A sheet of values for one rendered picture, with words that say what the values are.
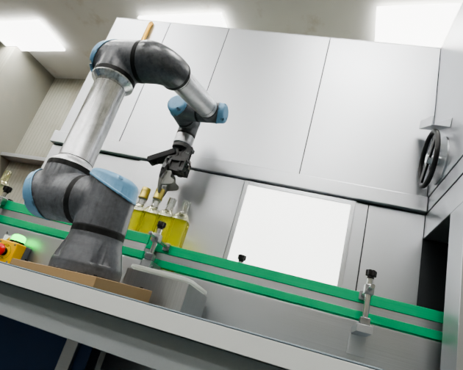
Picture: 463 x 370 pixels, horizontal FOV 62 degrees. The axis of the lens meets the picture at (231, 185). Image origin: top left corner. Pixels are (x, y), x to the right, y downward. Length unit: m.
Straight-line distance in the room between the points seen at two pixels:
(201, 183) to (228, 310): 0.56
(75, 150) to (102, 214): 0.21
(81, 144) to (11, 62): 6.72
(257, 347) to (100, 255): 0.39
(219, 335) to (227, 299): 0.61
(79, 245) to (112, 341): 0.21
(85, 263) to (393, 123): 1.32
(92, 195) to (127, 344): 0.32
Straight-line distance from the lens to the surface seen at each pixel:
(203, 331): 0.65
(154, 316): 0.69
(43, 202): 0.96
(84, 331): 0.81
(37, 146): 7.45
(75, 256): 0.84
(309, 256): 1.44
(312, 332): 1.22
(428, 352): 1.27
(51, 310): 0.86
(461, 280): 1.15
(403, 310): 1.28
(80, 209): 0.89
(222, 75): 1.90
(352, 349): 1.22
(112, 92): 1.09
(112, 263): 0.86
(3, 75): 7.59
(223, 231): 1.48
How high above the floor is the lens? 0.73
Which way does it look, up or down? 21 degrees up
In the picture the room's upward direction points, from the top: 17 degrees clockwise
